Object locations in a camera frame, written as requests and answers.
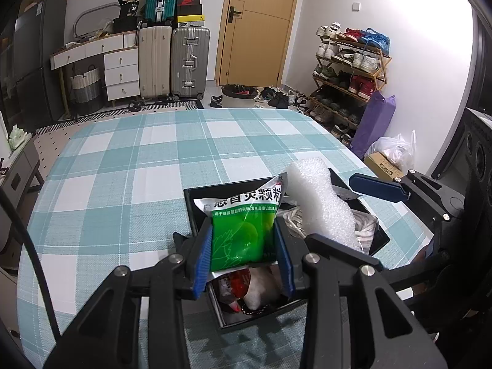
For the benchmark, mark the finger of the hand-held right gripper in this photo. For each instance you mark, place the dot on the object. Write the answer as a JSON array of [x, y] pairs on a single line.
[[380, 188], [419, 271]]

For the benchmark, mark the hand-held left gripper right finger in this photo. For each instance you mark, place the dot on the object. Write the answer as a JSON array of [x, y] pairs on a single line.
[[285, 265]]

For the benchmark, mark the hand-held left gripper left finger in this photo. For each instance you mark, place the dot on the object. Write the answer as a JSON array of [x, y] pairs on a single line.
[[203, 261]]

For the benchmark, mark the red zip bag with gauze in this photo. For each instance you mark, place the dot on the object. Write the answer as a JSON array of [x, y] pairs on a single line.
[[238, 280]]

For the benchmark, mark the black cardboard box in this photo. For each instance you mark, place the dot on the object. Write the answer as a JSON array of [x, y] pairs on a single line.
[[194, 219]]

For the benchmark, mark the green medicine packet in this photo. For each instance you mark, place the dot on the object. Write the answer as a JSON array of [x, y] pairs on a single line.
[[238, 234]]

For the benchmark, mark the white foam sheet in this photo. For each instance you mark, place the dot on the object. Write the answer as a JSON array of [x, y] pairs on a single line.
[[319, 200]]

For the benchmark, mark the white plastic bag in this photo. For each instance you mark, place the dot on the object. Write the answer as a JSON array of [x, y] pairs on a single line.
[[398, 150]]

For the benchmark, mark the purple bag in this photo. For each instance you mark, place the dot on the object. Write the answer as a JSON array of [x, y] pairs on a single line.
[[373, 127]]

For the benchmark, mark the teal checked tablecloth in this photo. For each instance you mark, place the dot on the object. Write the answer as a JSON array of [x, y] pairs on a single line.
[[134, 180]]

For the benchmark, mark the loose shoes pile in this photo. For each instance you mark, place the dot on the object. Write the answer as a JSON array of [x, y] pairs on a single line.
[[280, 98]]

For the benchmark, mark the collection of racked shoes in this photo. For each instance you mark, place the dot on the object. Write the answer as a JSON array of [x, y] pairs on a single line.
[[374, 40]]

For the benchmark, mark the round bin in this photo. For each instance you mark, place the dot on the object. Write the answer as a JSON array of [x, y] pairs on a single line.
[[236, 100]]

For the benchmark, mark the wooden door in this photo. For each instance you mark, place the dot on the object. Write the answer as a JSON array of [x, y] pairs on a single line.
[[261, 46]]

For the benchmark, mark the silver suitcase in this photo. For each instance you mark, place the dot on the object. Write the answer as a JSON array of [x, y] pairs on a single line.
[[190, 61]]

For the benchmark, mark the woven laundry basket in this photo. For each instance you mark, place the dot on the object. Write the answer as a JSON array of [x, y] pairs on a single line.
[[86, 92]]

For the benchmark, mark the white drawer desk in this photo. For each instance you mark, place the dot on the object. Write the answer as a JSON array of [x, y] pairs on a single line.
[[121, 73]]

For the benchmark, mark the beige suitcase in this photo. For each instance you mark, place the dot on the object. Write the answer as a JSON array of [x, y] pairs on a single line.
[[155, 61]]

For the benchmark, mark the grey side table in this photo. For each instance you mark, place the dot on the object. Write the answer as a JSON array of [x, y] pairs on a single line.
[[19, 169]]

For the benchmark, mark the grey fridge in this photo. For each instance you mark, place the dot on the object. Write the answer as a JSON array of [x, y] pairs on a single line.
[[42, 57]]

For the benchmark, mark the red logo shoe box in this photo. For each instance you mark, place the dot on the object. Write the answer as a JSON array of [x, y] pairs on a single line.
[[189, 1]]

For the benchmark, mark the oval mirror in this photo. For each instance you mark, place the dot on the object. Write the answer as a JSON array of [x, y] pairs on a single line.
[[94, 21]]

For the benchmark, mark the black paper bag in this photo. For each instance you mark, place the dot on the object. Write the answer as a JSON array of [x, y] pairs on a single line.
[[128, 7]]

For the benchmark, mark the dark glass cabinet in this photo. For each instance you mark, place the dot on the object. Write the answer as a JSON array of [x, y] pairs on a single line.
[[7, 77]]

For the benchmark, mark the dark sliding door frame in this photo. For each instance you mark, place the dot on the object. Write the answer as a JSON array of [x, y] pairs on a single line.
[[480, 46]]

